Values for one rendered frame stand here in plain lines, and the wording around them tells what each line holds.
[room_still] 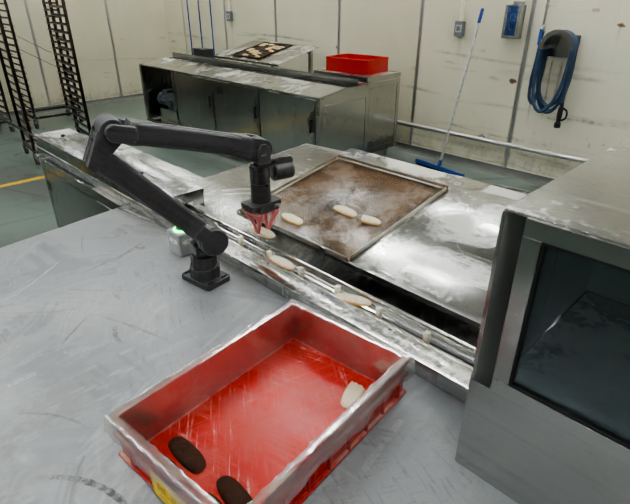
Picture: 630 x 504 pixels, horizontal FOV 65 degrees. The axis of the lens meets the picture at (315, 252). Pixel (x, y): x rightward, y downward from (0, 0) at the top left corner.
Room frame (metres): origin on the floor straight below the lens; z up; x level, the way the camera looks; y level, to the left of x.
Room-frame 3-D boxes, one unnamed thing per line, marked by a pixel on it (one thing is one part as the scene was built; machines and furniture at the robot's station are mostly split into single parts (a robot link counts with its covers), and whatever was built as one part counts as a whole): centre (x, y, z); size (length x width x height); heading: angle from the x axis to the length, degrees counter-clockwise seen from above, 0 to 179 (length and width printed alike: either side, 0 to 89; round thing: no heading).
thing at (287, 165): (1.36, 0.12, 1.14); 0.11 x 0.09 x 0.12; 121
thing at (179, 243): (1.42, 0.41, 0.84); 0.08 x 0.08 x 0.11; 45
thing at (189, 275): (1.24, 0.31, 0.86); 0.12 x 0.09 x 0.08; 52
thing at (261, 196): (1.34, 0.15, 1.04); 0.10 x 0.07 x 0.07; 135
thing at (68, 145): (2.10, 0.91, 0.89); 1.25 x 0.18 x 0.09; 45
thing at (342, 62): (5.12, -0.41, 0.93); 0.51 x 0.36 x 0.13; 49
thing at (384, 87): (5.12, -0.41, 0.44); 0.70 x 0.55 x 0.87; 45
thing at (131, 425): (0.69, 0.08, 0.87); 0.49 x 0.34 x 0.10; 140
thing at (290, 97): (5.54, 0.58, 0.51); 3.00 x 1.26 x 1.03; 45
